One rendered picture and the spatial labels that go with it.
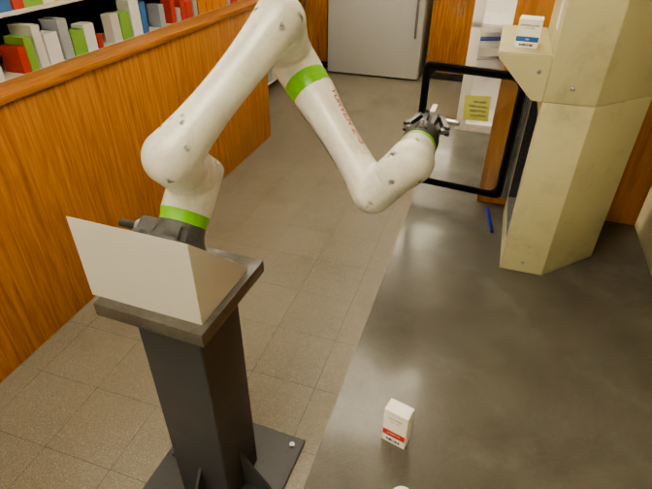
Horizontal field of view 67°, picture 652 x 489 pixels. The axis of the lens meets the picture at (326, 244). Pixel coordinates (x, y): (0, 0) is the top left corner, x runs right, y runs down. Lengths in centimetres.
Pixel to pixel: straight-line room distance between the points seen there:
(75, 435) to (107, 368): 35
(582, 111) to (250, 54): 75
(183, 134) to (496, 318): 85
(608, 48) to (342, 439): 96
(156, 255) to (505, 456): 82
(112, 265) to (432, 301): 79
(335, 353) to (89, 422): 109
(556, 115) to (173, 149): 86
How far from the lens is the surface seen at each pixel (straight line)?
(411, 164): 114
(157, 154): 114
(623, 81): 132
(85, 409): 244
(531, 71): 124
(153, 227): 133
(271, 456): 209
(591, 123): 129
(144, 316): 130
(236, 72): 118
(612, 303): 147
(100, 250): 129
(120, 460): 223
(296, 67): 133
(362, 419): 104
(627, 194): 180
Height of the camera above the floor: 178
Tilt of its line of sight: 35 degrees down
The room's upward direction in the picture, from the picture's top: 1 degrees clockwise
